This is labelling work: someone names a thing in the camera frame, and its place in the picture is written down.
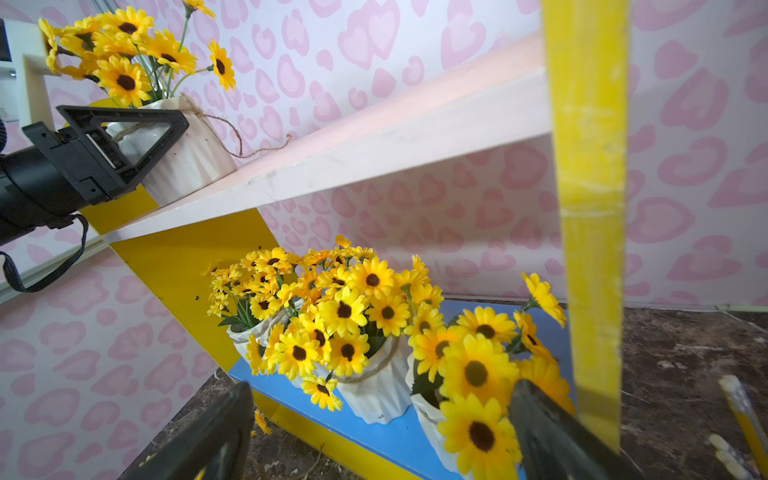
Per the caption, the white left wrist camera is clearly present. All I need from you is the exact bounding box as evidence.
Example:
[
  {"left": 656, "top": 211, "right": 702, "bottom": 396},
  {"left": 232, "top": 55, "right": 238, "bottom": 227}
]
[{"left": 1, "top": 19, "right": 54, "bottom": 128}]

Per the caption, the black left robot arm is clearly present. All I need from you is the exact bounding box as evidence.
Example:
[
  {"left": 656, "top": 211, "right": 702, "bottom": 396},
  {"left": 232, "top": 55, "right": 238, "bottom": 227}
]
[{"left": 1, "top": 105, "right": 189, "bottom": 244}]

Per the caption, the yellow shelf unit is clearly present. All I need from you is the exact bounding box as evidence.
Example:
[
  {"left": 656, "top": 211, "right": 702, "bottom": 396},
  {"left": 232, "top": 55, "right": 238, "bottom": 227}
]
[{"left": 80, "top": 0, "right": 631, "bottom": 480}]

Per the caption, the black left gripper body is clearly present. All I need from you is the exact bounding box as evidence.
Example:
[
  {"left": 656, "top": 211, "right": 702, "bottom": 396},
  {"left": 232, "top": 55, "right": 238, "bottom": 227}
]
[{"left": 20, "top": 122, "right": 129, "bottom": 207}]

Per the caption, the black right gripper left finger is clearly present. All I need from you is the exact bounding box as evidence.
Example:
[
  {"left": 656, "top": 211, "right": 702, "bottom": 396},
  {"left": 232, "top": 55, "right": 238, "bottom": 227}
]
[{"left": 125, "top": 382, "right": 254, "bottom": 479}]

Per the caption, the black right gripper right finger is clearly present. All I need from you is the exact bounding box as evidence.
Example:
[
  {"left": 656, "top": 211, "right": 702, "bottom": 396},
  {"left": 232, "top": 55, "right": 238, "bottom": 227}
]
[{"left": 509, "top": 380, "right": 643, "bottom": 479}]

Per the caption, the shelf sunflower pot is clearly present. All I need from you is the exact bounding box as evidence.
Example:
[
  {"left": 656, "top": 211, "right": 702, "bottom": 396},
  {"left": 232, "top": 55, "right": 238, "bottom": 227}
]
[
  {"left": 300, "top": 239, "right": 443, "bottom": 425},
  {"left": 245, "top": 235, "right": 367, "bottom": 397},
  {"left": 205, "top": 247, "right": 303, "bottom": 359},
  {"left": 38, "top": 6, "right": 236, "bottom": 206},
  {"left": 408, "top": 273, "right": 575, "bottom": 479}
]

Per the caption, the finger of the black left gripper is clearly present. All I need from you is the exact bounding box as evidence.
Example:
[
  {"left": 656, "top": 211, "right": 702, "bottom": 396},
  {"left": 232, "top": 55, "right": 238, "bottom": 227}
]
[{"left": 57, "top": 105, "right": 189, "bottom": 192}]

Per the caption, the bundle of pencils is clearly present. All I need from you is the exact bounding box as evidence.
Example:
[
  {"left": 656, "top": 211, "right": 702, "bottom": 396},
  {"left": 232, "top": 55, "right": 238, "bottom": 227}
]
[{"left": 707, "top": 375, "right": 767, "bottom": 479}]

